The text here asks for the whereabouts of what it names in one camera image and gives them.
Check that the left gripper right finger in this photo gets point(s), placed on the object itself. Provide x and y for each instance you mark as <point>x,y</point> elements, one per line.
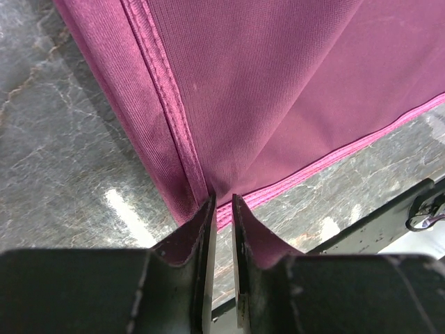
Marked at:
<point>281,290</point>

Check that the purple cloth napkin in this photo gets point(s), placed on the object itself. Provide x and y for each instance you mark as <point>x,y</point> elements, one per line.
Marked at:
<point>254,97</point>

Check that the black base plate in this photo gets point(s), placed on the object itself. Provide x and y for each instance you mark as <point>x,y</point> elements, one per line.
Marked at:
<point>371,234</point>

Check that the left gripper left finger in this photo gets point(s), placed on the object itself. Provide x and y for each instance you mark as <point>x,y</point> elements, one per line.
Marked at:
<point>166,288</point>

